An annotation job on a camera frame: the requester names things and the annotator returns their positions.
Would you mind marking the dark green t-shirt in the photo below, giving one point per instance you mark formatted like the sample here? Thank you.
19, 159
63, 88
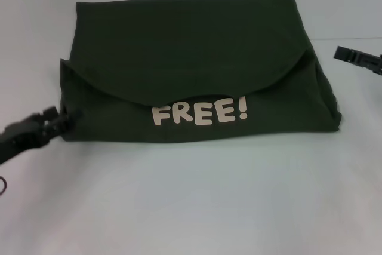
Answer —
185, 58

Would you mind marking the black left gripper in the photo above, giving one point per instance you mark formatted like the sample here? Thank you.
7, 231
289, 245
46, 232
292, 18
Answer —
21, 138

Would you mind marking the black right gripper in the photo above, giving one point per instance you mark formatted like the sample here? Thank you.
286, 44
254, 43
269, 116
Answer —
370, 64

